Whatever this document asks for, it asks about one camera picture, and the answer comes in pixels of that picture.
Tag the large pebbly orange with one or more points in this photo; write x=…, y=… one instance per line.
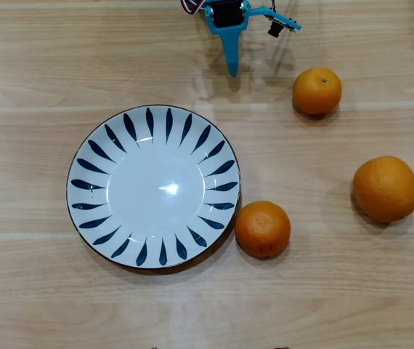
x=386, y=189

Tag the small orange with stem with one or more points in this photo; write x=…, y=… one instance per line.
x=316, y=92

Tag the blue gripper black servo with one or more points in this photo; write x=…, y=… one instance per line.
x=225, y=19

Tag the medium round orange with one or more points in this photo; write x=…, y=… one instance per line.
x=262, y=229

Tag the white plate blue leaf pattern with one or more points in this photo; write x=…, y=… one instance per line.
x=152, y=203

